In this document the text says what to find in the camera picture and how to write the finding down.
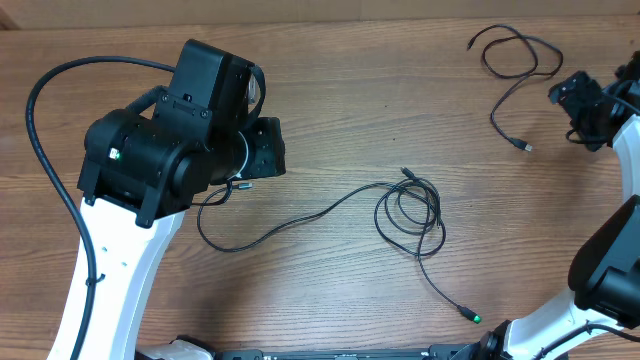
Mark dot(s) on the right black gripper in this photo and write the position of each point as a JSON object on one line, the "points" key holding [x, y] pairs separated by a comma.
{"points": [[570, 91]]}

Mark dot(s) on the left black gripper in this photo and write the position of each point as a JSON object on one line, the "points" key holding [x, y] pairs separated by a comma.
{"points": [[270, 149]]}

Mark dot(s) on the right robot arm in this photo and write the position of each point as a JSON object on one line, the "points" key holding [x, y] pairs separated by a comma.
{"points": [[602, 295]]}

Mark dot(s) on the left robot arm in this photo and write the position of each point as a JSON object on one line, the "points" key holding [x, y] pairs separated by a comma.
{"points": [[142, 168]]}

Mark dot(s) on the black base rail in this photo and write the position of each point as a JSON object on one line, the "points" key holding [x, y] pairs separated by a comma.
{"points": [[187, 347]]}

